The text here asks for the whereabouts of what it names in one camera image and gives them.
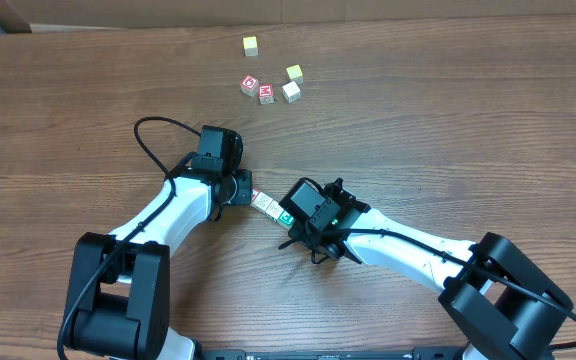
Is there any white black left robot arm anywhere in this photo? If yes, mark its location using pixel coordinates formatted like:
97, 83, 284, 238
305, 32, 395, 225
57, 126, 252, 360

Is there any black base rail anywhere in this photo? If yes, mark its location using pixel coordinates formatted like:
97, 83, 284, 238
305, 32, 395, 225
187, 338, 555, 360

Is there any yellow G letter block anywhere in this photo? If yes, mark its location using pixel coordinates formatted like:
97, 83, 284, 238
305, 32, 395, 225
286, 64, 304, 84

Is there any red I letter block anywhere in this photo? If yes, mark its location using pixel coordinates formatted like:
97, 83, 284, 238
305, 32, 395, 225
251, 187, 260, 205

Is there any green B letter block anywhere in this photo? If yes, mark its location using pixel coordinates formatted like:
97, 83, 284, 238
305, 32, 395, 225
265, 200, 284, 222

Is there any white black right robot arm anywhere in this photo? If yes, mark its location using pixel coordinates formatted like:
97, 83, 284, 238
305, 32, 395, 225
279, 178, 573, 359

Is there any red M letter block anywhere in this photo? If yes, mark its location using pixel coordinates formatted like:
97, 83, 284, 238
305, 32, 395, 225
258, 84, 275, 105

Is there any wooden block red side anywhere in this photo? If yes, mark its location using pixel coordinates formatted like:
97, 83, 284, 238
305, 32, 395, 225
252, 192, 273, 212

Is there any wooden number 3 block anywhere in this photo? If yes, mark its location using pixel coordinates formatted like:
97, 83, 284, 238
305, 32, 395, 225
282, 81, 301, 103

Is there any green F letter block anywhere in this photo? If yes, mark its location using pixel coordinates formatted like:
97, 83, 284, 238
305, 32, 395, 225
277, 211, 295, 229

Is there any red G letter block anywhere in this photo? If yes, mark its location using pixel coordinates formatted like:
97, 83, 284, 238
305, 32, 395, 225
240, 75, 259, 97

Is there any far yellow letter block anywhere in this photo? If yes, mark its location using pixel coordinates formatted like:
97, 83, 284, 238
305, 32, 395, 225
242, 36, 259, 57

